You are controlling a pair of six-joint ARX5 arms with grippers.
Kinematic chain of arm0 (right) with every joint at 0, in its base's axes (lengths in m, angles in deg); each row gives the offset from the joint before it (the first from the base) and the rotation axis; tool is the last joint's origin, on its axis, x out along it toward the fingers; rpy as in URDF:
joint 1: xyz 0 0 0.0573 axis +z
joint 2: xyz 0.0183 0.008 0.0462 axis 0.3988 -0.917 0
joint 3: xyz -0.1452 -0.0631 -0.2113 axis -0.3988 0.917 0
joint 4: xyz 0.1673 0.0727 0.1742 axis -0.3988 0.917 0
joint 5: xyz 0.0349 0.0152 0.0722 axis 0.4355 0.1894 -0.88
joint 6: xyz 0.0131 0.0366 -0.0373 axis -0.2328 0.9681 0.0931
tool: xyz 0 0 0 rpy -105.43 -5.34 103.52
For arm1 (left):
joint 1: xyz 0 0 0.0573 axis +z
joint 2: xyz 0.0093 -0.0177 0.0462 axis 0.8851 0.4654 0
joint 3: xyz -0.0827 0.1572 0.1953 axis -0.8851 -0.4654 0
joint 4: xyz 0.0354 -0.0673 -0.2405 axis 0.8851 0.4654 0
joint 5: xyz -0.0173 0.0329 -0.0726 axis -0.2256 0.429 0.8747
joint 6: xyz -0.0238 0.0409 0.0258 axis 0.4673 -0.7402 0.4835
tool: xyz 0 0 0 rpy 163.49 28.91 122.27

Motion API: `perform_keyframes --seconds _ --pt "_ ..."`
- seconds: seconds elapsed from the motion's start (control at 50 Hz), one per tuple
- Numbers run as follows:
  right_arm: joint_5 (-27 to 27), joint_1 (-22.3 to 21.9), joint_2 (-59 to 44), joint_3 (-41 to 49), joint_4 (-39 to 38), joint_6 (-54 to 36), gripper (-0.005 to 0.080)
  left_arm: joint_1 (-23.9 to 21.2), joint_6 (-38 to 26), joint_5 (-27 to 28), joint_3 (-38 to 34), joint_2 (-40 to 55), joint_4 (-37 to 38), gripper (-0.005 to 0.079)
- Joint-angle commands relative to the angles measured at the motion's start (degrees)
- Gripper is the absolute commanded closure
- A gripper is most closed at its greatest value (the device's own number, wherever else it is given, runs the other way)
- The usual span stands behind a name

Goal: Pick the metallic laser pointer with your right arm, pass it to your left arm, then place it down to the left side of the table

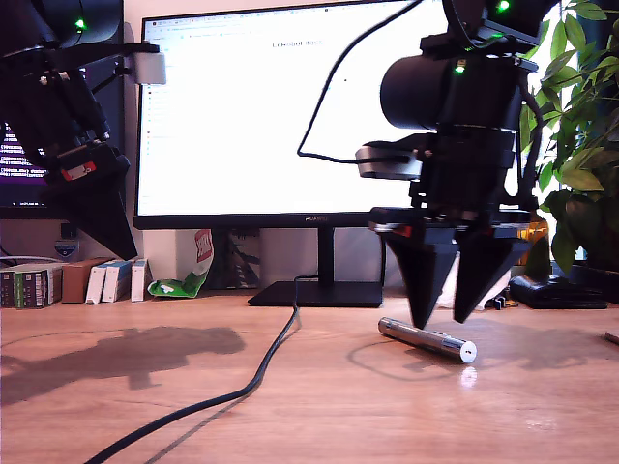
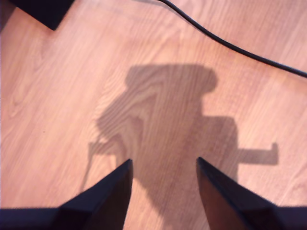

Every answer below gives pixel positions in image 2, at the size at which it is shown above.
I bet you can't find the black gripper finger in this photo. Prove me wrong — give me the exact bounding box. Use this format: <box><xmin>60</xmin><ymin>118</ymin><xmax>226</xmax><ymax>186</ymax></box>
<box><xmin>196</xmin><ymin>157</ymin><xmax>286</xmax><ymax>230</ymax></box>
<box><xmin>59</xmin><ymin>158</ymin><xmax>133</xmax><ymax>230</ymax></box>

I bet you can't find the black Huawei computer monitor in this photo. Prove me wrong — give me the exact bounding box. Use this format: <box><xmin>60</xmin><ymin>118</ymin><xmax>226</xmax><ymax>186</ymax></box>
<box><xmin>7</xmin><ymin>0</ymin><xmax>75</xmax><ymax>31</ymax></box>

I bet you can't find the thick black cable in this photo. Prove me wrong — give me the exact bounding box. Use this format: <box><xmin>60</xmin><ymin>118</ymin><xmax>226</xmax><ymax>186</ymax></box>
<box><xmin>155</xmin><ymin>0</ymin><xmax>307</xmax><ymax>79</ymax></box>

